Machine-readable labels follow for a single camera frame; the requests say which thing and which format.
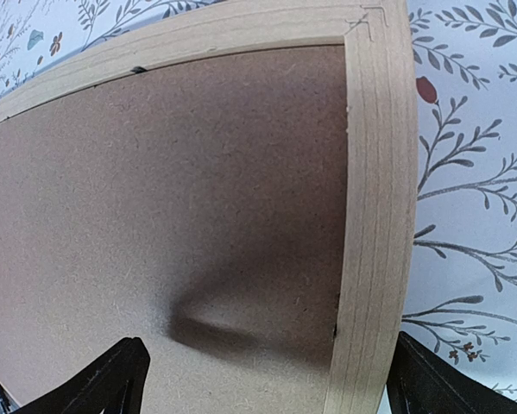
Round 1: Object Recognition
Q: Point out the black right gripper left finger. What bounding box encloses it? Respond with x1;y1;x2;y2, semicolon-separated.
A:
17;337;149;414

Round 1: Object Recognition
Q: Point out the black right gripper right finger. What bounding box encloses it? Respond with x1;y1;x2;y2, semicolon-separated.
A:
387;331;517;414

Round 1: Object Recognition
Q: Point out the light wooden picture frame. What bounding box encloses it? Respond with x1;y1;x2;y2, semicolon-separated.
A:
0;1;418;413

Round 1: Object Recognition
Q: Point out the brown backing board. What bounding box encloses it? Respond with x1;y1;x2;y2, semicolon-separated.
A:
0;46;347;413

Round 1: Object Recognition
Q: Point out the floral patterned table cover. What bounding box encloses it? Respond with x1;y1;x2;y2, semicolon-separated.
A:
0;1;517;402

